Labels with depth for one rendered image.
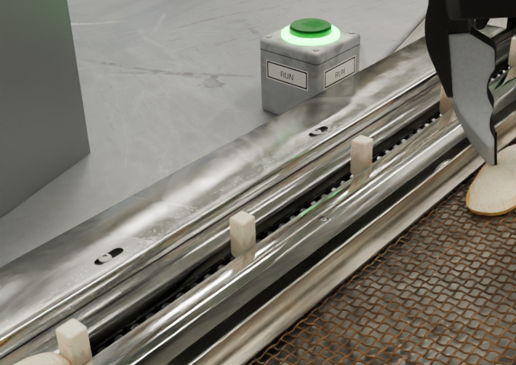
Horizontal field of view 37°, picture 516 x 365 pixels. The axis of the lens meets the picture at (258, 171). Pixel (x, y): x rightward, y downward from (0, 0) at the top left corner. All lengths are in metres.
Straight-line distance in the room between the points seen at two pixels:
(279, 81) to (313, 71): 0.04
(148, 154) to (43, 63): 0.13
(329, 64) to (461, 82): 0.25
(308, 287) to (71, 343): 0.13
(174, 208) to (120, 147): 0.19
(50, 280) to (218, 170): 0.16
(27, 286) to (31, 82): 0.20
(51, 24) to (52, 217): 0.15
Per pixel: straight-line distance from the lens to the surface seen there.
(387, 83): 0.73
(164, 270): 0.51
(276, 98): 0.75
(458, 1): 0.39
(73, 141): 0.69
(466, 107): 0.50
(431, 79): 0.75
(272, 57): 0.74
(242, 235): 0.51
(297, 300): 0.41
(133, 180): 0.67
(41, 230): 0.62
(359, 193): 0.56
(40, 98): 0.65
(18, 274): 0.51
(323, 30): 0.73
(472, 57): 0.49
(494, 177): 0.51
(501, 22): 0.88
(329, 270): 0.43
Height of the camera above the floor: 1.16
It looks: 30 degrees down
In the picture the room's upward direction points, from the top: 2 degrees counter-clockwise
